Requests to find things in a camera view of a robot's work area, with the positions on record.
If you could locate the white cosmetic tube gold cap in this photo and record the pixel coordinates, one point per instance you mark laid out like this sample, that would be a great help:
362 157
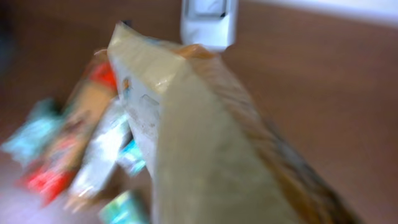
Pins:
99 162

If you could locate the small teal tissue pack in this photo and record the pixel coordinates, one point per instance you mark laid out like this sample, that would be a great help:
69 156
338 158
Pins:
127 207

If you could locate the red spaghetti packet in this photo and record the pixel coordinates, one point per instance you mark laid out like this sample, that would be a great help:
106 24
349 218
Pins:
53 172

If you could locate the light teal snack pouch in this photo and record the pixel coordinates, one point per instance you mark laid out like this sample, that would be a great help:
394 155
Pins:
28 142

